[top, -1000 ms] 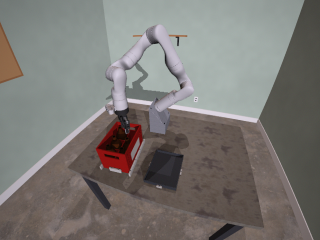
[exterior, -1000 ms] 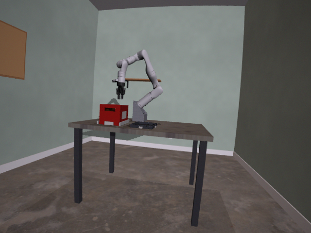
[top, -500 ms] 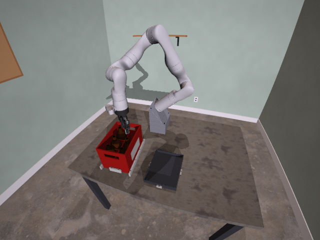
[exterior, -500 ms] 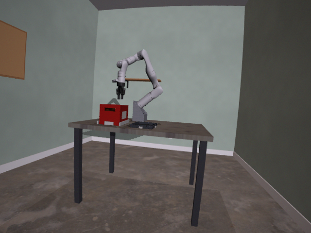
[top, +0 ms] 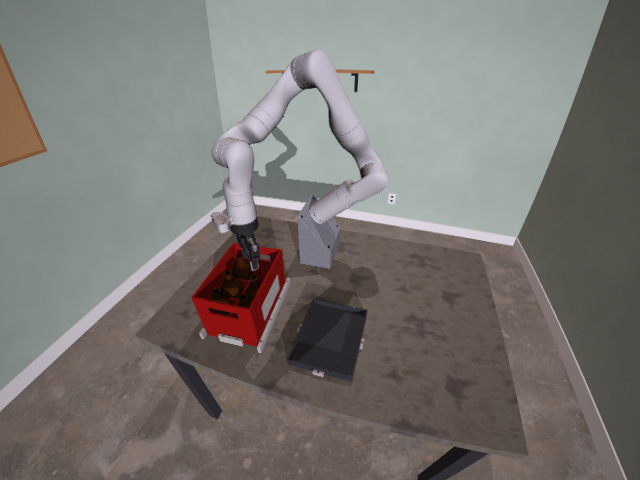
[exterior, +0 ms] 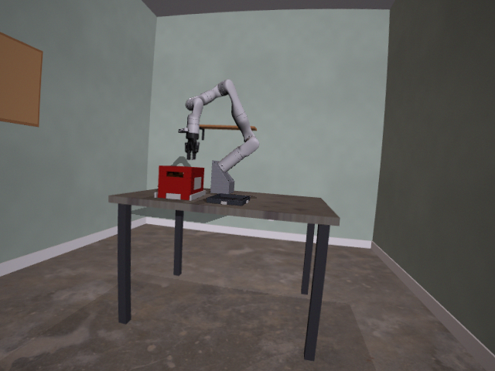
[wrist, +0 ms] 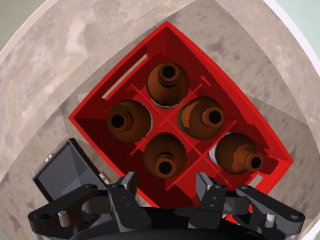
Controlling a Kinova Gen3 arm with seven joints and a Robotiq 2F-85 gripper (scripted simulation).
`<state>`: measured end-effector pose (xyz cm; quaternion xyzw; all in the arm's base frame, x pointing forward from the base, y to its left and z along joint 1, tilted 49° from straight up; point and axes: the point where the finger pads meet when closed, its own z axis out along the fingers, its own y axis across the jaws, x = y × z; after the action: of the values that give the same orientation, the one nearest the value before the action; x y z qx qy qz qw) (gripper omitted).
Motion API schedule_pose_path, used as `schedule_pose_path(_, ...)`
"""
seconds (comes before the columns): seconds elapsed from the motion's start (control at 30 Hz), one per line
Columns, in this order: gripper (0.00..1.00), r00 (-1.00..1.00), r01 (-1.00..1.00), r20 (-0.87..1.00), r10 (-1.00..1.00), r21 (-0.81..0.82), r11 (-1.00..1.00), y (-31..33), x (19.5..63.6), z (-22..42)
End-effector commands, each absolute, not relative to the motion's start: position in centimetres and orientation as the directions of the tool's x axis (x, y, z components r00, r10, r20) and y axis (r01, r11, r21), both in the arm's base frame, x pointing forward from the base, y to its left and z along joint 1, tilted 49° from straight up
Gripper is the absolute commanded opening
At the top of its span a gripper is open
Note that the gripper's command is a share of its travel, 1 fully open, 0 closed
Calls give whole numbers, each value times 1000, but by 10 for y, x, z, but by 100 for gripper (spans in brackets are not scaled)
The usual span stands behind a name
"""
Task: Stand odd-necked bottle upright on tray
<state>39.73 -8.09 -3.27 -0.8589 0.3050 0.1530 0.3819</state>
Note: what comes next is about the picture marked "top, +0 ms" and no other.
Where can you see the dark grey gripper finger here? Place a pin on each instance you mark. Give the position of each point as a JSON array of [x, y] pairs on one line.
[[244, 254], [254, 251]]

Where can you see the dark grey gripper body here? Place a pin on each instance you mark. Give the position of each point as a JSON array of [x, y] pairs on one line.
[[246, 231]]

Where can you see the red bottle crate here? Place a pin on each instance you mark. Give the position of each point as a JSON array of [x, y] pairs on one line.
[[251, 322]]

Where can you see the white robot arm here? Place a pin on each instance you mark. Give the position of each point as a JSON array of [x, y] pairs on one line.
[[313, 69]]

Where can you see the brown glass bottle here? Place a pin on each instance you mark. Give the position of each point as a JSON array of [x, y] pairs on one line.
[[244, 301], [254, 287], [231, 287], [242, 270], [217, 296]]

